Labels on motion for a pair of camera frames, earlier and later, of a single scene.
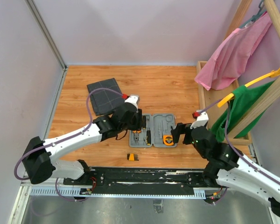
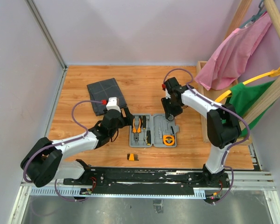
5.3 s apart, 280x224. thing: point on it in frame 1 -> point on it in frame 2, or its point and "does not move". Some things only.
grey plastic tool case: x=155 y=131 does not move
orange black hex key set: x=132 y=157 does not move
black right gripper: x=181 y=128 -> x=168 y=111
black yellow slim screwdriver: x=148 y=137 does not move
